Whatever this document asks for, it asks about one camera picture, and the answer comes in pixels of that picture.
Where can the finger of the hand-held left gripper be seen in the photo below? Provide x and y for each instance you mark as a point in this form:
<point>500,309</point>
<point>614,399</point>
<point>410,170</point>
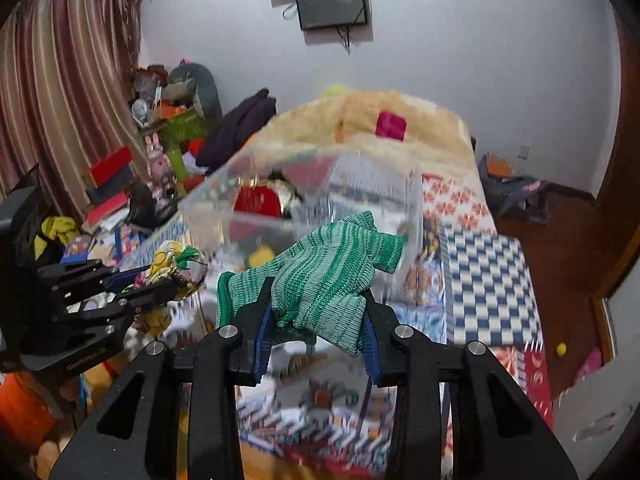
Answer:
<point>150,294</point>
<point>131,273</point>

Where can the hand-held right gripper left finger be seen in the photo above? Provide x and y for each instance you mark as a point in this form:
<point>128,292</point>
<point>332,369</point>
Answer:
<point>262,332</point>

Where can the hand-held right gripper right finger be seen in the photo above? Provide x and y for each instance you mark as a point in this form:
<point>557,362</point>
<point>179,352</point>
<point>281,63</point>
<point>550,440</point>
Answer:
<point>370,352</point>

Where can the yellow floral cloth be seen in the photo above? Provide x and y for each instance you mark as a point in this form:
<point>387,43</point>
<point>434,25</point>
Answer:
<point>187,264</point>

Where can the green knitted cloth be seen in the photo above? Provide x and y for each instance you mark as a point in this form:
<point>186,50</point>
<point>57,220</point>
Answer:
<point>325,270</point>

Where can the clear plastic storage box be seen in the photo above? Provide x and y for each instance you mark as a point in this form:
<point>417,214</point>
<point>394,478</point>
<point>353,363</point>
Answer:
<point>350,180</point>

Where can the yellow soft item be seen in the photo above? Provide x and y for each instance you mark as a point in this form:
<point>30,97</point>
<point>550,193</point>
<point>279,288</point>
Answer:
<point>260,257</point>

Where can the yellow and black cloth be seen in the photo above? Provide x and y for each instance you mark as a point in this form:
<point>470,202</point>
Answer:
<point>57,230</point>

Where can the yellow plush toy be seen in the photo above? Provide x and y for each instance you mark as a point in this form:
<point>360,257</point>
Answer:
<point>100,377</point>

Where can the red box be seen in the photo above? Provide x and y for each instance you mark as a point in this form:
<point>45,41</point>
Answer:
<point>110,165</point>

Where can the pink bunny plush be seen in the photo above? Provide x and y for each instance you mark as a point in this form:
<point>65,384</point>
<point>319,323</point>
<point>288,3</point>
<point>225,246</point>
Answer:
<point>157,160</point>

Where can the orange object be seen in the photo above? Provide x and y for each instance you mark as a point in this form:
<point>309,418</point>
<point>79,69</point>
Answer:
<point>22,410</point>

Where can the red cloth item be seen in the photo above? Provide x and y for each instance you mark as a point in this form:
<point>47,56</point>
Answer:
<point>257,202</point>

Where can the blue checkered cloth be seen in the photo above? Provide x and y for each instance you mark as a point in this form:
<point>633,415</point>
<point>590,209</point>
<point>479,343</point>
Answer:
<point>492,285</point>

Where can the dark purple clothing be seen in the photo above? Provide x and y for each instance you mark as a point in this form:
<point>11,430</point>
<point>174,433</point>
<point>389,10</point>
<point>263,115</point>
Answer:
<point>240,125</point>

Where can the yellow ball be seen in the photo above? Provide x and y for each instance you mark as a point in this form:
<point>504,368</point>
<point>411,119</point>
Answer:
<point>562,349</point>

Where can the striped brown curtain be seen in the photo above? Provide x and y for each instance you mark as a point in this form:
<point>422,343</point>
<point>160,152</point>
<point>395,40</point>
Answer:
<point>60,85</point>

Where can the grey plush toy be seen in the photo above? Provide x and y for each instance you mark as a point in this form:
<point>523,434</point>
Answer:
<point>202,85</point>

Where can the pink object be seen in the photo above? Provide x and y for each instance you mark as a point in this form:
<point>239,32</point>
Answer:
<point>587,367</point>

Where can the grey bag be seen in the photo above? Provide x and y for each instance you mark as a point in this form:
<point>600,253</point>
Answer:
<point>515,187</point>

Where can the beige fluffy blanket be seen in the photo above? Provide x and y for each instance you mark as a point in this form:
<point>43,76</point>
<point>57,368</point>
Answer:
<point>320,120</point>

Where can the wall socket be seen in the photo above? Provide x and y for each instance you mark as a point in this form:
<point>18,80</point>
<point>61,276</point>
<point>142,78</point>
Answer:
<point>524,152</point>

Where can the small black wall screen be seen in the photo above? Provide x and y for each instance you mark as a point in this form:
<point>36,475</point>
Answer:
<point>332,5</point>

